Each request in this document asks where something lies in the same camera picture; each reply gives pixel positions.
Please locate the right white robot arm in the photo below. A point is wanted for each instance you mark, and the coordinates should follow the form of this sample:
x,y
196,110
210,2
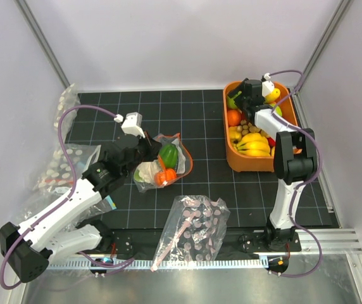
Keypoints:
x,y
295,161

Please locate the aluminium cable rail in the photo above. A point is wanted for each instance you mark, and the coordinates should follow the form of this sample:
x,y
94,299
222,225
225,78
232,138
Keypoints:
x,y
81,263

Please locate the orange pumpkin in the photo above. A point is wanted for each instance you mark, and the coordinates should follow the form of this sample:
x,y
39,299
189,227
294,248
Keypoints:
x,y
166,177

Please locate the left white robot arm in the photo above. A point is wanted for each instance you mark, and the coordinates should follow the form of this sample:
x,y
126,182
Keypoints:
x,y
29,247

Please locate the clear bag white dots upright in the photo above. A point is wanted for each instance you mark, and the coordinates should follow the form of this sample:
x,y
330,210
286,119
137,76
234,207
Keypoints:
x,y
68,99

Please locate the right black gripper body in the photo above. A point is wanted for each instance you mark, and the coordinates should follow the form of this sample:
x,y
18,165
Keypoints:
x,y
244,102

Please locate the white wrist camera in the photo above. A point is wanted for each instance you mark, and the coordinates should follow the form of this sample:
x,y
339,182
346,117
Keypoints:
x,y
132,125
267,85

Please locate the green bell pepper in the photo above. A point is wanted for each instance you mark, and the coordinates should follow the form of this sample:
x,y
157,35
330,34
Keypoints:
x,y
169,155

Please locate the clear bag pink dots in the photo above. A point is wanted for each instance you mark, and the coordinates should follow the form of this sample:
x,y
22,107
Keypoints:
x,y
193,232

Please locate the brown longan cluster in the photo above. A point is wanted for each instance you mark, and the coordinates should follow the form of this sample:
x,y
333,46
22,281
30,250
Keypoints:
x,y
248,128

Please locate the green apple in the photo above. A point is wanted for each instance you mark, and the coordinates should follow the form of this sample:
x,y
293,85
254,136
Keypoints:
x,y
231,101
278,110

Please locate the yellow lemon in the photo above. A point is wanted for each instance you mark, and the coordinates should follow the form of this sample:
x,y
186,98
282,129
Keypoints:
x,y
235,134

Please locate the white cauliflower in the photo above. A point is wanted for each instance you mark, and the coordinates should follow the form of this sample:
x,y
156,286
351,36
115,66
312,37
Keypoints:
x,y
146,171

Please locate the orange tangerine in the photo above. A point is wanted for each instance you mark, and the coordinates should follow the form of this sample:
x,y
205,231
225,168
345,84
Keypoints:
x,y
233,117

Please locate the clear bag orange zipper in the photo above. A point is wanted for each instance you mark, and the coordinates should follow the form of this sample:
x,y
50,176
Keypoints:
x,y
184,165

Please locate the yellow mango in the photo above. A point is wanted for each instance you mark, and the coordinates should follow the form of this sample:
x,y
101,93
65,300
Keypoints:
x,y
273,96

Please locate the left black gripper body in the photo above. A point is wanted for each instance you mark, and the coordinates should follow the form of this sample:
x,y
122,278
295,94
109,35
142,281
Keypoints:
x,y
145,153

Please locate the orange plastic basket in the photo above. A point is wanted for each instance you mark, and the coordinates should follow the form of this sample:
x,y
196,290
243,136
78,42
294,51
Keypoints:
x,y
243,163

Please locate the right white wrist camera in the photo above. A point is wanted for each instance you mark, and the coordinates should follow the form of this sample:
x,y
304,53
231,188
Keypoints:
x,y
267,85

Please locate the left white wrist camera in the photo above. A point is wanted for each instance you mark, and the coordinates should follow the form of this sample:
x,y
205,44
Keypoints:
x,y
132,125

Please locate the black grid mat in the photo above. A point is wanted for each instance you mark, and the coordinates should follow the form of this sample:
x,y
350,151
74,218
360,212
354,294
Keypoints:
x,y
198,117

